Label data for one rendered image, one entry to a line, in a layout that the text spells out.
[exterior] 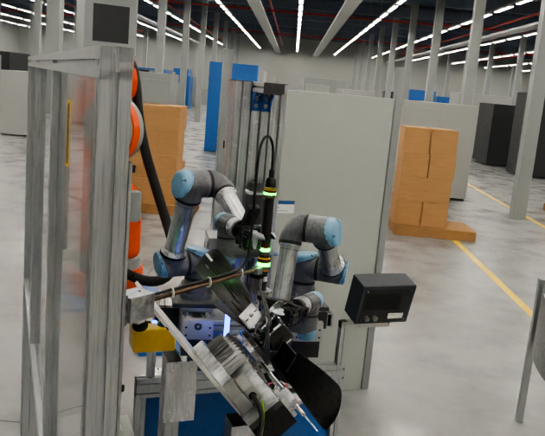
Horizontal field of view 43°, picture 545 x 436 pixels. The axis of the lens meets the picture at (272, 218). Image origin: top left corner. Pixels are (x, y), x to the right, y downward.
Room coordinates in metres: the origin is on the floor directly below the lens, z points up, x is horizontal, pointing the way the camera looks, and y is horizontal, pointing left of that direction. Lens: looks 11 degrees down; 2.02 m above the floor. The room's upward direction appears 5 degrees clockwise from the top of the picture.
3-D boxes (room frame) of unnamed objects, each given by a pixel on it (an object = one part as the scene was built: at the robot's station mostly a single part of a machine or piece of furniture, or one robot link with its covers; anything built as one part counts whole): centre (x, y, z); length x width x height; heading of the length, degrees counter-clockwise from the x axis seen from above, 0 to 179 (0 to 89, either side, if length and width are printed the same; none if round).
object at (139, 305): (1.81, 0.36, 1.40); 0.10 x 0.07 x 0.08; 147
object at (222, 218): (2.58, 0.17, 1.49); 0.11 x 0.08 x 0.09; 32
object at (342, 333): (2.87, -0.34, 0.96); 0.03 x 0.03 x 0.20; 22
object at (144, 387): (2.71, 0.06, 0.82); 0.90 x 0.04 x 0.08; 112
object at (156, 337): (2.56, 0.42, 1.02); 0.16 x 0.10 x 0.11; 112
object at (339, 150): (4.36, -0.20, 1.10); 1.21 x 0.05 x 2.20; 112
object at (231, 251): (2.58, 0.15, 1.39); 0.11 x 0.08 x 0.11; 122
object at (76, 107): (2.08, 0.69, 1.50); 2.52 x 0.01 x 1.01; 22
